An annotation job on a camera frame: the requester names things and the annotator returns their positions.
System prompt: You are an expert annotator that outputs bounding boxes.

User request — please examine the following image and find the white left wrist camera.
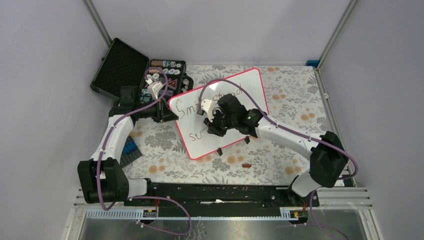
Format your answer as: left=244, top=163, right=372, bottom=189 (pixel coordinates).
left=146, top=77, right=165, bottom=100

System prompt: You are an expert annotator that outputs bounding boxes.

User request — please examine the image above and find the black poker chip case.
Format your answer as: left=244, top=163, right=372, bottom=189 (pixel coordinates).
left=90, top=38, right=194, bottom=100

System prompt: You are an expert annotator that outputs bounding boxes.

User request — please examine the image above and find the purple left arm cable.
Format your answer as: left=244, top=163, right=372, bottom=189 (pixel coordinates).
left=96, top=67, right=194, bottom=237

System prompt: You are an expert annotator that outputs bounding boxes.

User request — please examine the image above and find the blue corner bracket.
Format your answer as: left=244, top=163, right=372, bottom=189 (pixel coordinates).
left=305, top=60, right=320, bottom=68

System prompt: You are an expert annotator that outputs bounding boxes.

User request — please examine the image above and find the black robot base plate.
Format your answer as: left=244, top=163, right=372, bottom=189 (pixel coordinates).
left=141, top=182, right=317, bottom=208

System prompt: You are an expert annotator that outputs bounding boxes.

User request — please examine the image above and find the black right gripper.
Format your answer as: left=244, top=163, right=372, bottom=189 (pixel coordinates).
left=204, top=108, right=237, bottom=137

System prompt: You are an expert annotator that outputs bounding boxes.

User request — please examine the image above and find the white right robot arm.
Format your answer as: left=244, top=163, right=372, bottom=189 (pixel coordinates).
left=198, top=94, right=348, bottom=206

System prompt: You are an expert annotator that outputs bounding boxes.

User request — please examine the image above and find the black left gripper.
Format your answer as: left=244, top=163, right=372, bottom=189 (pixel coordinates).
left=135, top=95, right=179, bottom=123

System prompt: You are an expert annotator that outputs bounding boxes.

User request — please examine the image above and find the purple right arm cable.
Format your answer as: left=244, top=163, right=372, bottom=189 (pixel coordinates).
left=198, top=78, right=359, bottom=240

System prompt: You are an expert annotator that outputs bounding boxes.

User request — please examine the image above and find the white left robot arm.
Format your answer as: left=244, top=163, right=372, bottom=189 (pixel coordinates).
left=77, top=86, right=178, bottom=206

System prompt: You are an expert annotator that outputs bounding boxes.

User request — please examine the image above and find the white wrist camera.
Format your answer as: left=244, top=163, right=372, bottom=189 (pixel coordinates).
left=146, top=77, right=165, bottom=100
left=197, top=99, right=214, bottom=122

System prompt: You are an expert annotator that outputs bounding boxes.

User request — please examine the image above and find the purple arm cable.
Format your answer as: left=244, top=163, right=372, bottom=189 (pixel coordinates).
left=198, top=78, right=359, bottom=240
left=96, top=67, right=194, bottom=237

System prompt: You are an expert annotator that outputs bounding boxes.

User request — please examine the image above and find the grey lego baseplate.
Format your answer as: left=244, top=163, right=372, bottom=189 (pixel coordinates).
left=119, top=136, right=143, bottom=168

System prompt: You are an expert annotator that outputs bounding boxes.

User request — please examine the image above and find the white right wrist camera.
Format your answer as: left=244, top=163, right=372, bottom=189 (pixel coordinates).
left=197, top=99, right=214, bottom=122

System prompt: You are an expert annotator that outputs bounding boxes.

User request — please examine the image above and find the blue lego brick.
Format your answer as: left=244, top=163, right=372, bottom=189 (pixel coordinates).
left=123, top=139, right=137, bottom=155

